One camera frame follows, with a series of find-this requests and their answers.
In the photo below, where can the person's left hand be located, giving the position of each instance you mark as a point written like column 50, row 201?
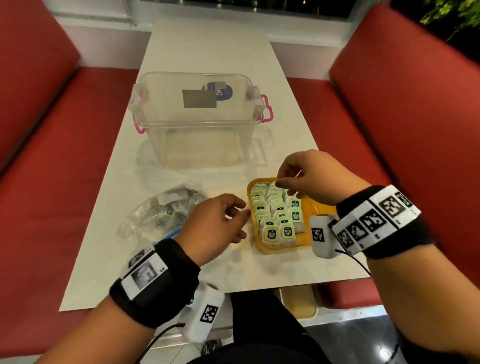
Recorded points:
column 206, row 232

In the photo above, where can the person's right hand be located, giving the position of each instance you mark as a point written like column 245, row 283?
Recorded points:
column 326, row 176

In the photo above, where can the yellow tray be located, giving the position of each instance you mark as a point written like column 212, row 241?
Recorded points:
column 311, row 208

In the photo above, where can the rows of green-tagged tea bags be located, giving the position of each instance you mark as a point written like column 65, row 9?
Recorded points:
column 270, row 234

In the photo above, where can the clear zip bag blue seal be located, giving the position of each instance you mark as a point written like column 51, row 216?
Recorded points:
column 142, row 217

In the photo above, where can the person's black trousers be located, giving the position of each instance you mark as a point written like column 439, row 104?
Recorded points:
column 262, row 330

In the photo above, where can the person's black sleeve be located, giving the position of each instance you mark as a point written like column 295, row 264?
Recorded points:
column 423, row 352

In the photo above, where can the black left wristband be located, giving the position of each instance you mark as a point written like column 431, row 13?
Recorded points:
column 172, row 296

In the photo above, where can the black wristband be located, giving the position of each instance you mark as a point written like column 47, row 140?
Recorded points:
column 412, row 243
column 172, row 296

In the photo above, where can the black right wristband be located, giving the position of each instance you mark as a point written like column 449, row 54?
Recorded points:
column 412, row 243

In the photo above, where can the red bench seat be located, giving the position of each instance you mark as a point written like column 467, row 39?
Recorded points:
column 405, row 93
column 37, row 168

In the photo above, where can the black and white shoe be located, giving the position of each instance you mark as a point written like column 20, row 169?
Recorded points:
column 210, row 347

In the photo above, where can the yellow lid under table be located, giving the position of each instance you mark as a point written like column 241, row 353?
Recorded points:
column 300, row 302

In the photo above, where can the dark glass window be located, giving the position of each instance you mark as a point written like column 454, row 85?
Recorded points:
column 262, row 5

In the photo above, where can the green leafy plant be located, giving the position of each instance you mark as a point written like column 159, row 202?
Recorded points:
column 442, row 9

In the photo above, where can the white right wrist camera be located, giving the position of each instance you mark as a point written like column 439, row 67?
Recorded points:
column 324, row 251

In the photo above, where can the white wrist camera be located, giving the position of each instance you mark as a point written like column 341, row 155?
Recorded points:
column 195, row 330
column 324, row 251

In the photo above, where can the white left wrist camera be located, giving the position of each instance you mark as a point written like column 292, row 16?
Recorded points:
column 195, row 330

